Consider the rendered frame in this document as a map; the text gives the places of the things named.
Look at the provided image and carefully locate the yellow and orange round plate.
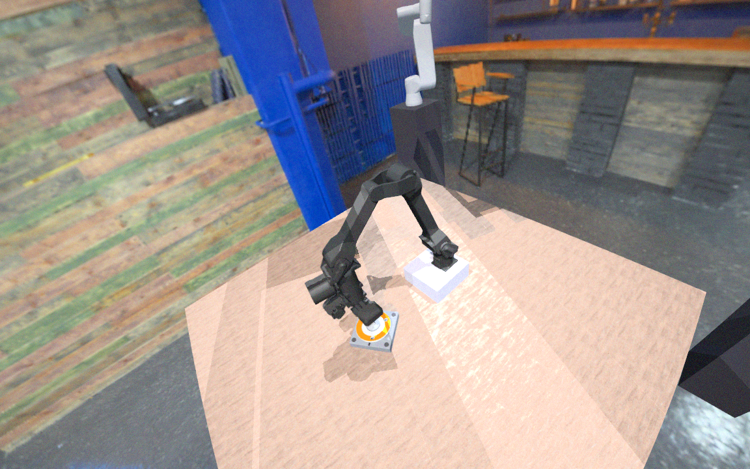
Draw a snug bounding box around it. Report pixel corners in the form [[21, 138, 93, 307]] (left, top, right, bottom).
[[356, 312, 391, 343]]

